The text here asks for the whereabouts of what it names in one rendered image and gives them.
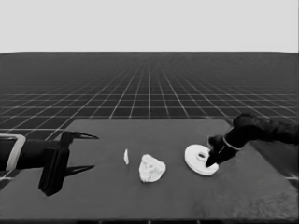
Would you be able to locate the large thick white disc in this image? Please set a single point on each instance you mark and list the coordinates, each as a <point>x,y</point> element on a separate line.
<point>194,163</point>

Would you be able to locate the small white T-shaped piece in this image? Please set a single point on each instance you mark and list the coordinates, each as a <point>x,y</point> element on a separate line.
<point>126,157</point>

